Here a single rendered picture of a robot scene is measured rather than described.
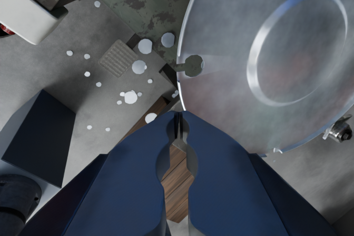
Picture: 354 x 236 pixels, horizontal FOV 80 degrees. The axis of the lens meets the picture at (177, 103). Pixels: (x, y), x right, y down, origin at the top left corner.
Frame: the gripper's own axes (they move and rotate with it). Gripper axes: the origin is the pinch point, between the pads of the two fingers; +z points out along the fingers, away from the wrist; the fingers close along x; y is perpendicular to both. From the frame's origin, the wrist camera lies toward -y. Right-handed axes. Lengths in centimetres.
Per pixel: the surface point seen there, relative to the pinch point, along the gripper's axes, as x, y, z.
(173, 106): -0.8, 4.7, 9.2
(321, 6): 14.3, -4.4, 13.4
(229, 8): 4.6, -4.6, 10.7
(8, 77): -70, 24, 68
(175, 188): -3, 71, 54
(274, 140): 13.1, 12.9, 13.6
